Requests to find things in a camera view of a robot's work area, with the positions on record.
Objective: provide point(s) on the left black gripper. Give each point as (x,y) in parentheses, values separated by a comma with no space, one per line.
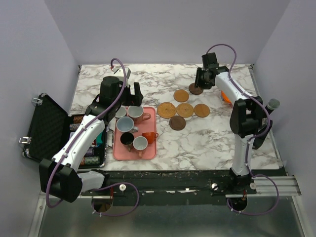
(135,99)

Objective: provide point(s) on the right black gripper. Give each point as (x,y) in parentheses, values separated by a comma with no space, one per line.
(200,79)

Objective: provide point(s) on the pink mug white inside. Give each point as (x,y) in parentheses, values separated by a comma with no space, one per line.
(137,114)

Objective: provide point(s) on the dark wood coaster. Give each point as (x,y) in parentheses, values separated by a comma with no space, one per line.
(195,90)
(177,123)

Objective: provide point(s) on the woven rattan coaster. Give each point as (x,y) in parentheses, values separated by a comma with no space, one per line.
(185,110)
(166,110)

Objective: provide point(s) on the light wood coaster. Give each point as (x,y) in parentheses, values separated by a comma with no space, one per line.
(201,110)
(181,95)

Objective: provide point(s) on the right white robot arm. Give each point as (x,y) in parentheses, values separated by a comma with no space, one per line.
(246,117)

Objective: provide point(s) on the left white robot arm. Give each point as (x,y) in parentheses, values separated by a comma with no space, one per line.
(59,175)

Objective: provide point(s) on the small white cup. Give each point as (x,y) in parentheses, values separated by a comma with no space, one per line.
(122,112)

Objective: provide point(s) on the light blue cup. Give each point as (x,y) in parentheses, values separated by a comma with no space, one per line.
(126,124)

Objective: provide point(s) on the orange red cup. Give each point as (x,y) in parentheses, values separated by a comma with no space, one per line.
(150,136)

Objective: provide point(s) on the black cup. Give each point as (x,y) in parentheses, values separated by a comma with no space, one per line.
(127,139)

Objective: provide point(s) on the pink plastic tray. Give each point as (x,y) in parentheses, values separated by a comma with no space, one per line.
(120,152)

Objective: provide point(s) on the black grey microphone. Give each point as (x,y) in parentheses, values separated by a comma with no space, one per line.
(272,105)

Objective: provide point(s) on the black microphone stand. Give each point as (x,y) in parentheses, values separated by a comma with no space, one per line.
(258,142)

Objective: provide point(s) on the black poker chip case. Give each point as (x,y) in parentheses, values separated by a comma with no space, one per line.
(50,129)

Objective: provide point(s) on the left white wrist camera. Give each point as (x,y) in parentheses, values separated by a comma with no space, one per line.
(118,72)

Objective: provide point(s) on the white cup brown handle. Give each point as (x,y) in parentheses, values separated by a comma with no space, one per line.
(140,143)

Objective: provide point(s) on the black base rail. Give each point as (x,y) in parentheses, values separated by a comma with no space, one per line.
(167,188)

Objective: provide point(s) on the aluminium rail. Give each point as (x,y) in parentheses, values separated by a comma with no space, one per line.
(263,187)

